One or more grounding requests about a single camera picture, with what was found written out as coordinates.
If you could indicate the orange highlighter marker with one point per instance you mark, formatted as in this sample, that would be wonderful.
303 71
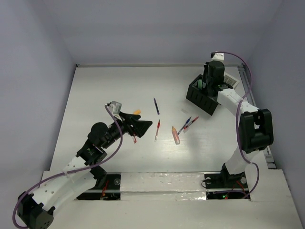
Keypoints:
175 136

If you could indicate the purple pen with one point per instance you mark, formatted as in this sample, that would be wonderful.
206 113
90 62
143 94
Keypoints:
156 106

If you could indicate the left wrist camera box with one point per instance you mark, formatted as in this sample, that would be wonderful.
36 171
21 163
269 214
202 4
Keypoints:
114 107

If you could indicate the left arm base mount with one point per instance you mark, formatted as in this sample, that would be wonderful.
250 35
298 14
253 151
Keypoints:
109 191

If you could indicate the foil tape strip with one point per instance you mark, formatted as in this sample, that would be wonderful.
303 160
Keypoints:
158 186

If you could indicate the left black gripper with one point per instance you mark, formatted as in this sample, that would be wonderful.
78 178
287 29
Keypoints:
139 126

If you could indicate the orange eraser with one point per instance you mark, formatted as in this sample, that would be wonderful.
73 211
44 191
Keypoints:
137 111

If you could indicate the black two-compartment pen holder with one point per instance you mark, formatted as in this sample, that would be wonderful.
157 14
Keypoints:
198 98

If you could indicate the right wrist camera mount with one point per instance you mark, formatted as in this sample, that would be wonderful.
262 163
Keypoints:
217 56

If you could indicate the red blue pen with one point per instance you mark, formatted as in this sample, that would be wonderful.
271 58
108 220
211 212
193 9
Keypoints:
190 123

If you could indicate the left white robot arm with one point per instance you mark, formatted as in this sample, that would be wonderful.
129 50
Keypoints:
37 206

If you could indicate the green highlighter marker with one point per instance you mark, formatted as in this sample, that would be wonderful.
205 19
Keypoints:
200 84

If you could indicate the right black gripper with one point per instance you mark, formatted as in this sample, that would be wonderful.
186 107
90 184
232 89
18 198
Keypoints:
207 68

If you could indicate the white grey tray box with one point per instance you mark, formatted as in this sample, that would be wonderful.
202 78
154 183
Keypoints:
230 80

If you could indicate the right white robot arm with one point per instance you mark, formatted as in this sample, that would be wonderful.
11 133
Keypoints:
254 128

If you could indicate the aluminium rail right edge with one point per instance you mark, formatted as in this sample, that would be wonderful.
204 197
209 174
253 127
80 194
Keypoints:
245 79

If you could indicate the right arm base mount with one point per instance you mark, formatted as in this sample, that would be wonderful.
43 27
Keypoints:
217 188

